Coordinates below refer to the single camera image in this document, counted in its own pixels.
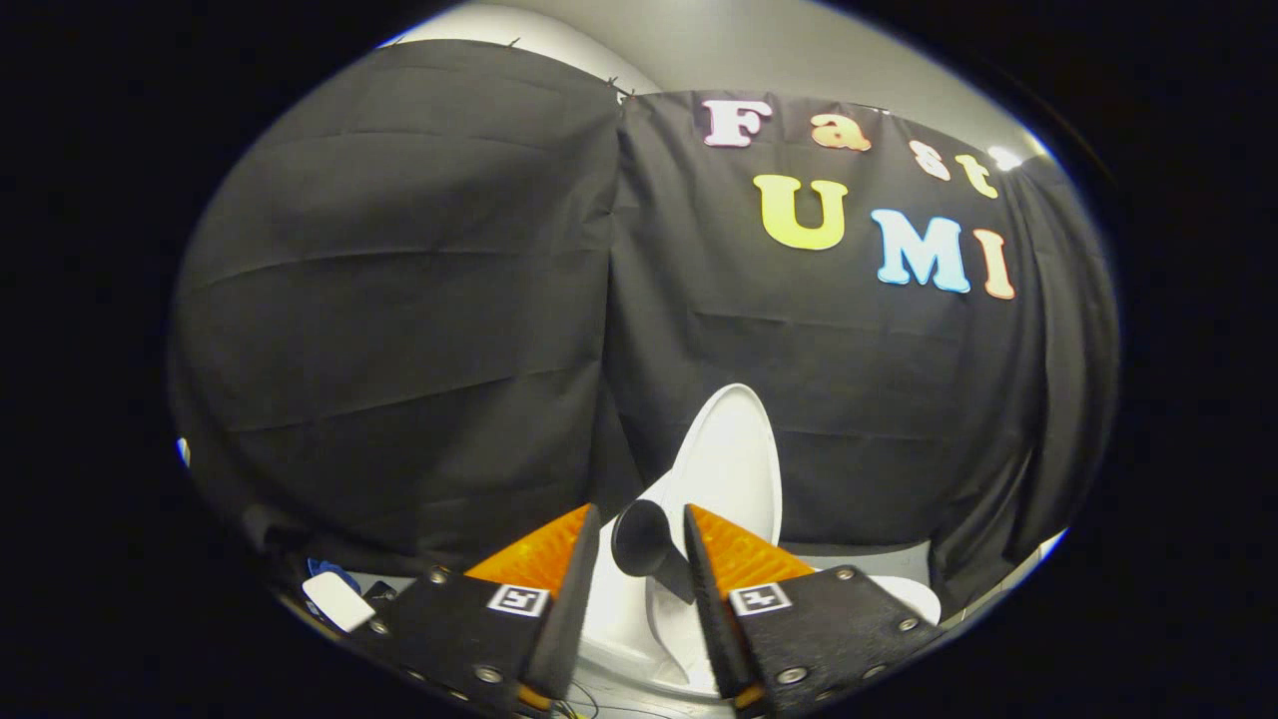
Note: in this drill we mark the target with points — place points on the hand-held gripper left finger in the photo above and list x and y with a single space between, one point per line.
569 599

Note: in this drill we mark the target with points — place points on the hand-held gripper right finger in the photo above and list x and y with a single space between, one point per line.
711 609

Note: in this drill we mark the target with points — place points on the small white box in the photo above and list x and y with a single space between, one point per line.
339 601

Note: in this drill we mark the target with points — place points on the small blue object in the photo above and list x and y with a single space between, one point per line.
334 572

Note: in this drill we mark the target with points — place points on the black backdrop cloth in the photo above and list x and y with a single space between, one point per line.
399 350

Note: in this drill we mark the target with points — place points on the ceiling light panel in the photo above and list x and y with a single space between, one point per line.
1005 158

